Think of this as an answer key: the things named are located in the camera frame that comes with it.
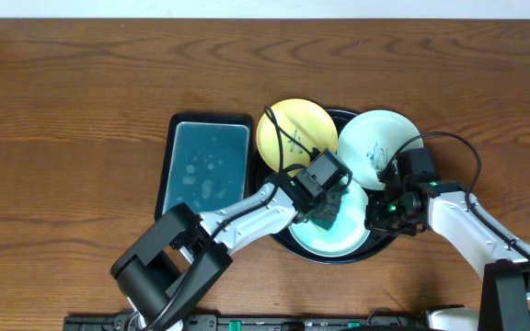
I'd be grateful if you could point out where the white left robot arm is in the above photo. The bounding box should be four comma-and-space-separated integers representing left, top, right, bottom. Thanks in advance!
110, 178, 346, 330

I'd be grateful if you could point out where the black rectangular water tray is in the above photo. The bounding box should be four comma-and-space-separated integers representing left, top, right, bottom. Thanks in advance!
155, 112, 252, 219

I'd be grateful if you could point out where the green yellow sponge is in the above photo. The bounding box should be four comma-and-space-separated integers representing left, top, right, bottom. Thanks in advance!
310, 220, 333, 232

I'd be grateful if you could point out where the yellow plate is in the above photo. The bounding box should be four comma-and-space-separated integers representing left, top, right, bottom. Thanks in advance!
256, 98, 339, 172

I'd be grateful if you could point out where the mint plate with large scribble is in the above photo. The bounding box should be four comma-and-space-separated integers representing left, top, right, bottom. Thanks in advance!
337, 109, 420, 190

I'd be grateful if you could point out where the mint plate with small scribble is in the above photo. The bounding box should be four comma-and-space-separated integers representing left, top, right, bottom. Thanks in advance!
289, 181, 370, 257

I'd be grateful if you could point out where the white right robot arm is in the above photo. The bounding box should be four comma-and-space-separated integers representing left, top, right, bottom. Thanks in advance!
365, 181, 530, 330

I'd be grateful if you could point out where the round black serving tray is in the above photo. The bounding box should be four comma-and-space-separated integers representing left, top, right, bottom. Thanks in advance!
248, 108, 396, 265

